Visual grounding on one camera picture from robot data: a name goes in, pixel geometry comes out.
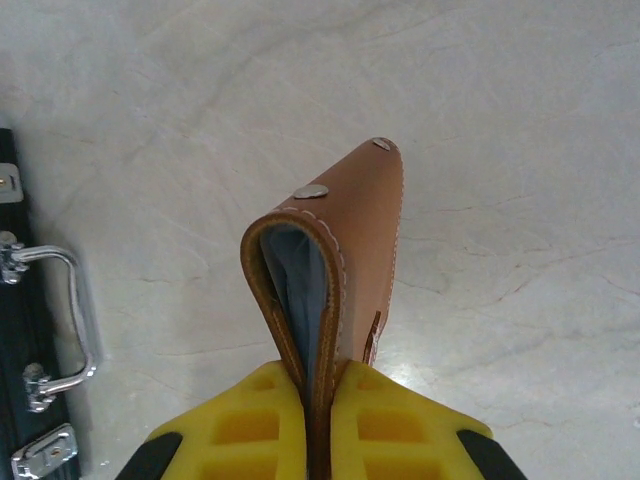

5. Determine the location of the chrome case handle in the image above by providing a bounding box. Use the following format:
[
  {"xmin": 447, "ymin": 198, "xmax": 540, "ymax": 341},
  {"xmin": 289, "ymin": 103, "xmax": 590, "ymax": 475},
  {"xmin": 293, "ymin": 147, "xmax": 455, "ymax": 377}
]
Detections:
[{"xmin": 0, "ymin": 230, "xmax": 99, "ymax": 414}]

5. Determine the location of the brown leather card holder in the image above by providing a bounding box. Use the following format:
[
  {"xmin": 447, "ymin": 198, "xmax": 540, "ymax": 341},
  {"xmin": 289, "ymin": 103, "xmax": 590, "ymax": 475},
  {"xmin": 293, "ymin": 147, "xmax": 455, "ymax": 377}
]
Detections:
[{"xmin": 239, "ymin": 135, "xmax": 405, "ymax": 480}]

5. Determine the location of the black hard case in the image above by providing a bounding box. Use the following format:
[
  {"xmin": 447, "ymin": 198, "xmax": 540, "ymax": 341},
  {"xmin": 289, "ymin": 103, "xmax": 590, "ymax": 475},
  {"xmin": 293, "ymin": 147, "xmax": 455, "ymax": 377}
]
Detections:
[{"xmin": 0, "ymin": 127, "xmax": 104, "ymax": 480}]

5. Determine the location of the metal case latch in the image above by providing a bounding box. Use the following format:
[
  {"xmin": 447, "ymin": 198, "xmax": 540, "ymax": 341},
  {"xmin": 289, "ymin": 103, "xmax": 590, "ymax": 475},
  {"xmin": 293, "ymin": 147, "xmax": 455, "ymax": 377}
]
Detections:
[
  {"xmin": 10, "ymin": 423, "xmax": 79, "ymax": 480},
  {"xmin": 0, "ymin": 162, "xmax": 24, "ymax": 204}
]

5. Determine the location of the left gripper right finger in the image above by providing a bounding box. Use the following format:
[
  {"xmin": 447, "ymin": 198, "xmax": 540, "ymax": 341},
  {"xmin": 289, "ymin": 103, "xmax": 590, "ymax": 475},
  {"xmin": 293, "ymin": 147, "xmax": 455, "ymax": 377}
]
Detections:
[{"xmin": 331, "ymin": 359, "xmax": 524, "ymax": 480}]

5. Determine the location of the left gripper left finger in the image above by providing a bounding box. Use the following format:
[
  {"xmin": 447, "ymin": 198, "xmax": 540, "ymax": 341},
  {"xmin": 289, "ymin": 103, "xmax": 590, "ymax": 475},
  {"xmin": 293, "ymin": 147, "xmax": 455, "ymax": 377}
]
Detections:
[{"xmin": 115, "ymin": 358, "xmax": 309, "ymax": 480}]

